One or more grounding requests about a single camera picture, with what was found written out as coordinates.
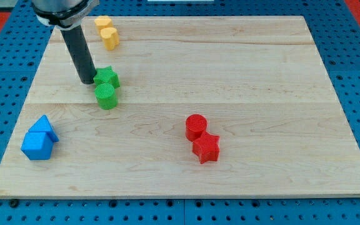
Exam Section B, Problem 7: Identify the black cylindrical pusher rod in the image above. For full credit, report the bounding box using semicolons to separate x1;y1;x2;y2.
61;26;96;84

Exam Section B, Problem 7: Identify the green star block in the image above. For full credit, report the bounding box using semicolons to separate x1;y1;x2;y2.
93;66;121;88

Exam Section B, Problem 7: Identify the green cylinder block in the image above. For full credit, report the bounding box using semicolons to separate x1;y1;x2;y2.
94;83;118;110

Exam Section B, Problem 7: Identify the yellow heart block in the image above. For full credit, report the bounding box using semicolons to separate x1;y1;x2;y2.
100;27;120;51

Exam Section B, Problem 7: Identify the yellow hexagon block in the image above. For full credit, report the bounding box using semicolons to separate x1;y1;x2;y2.
94;16;114;34

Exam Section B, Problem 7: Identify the blue triangle block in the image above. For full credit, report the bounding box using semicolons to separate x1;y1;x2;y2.
28;115;59;143

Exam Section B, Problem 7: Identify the blue cube block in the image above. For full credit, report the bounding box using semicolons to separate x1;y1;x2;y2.
21;132;54;160

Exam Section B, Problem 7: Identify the red cylinder block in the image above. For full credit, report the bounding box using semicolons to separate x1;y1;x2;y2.
185;114;208;141

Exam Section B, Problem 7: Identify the wooden board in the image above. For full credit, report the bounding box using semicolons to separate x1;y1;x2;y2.
0;16;360;199

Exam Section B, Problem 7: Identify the red star block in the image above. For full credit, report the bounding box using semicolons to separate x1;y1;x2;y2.
192;131;220;164

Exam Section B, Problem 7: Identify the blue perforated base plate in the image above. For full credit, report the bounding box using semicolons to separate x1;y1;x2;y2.
0;1;360;224

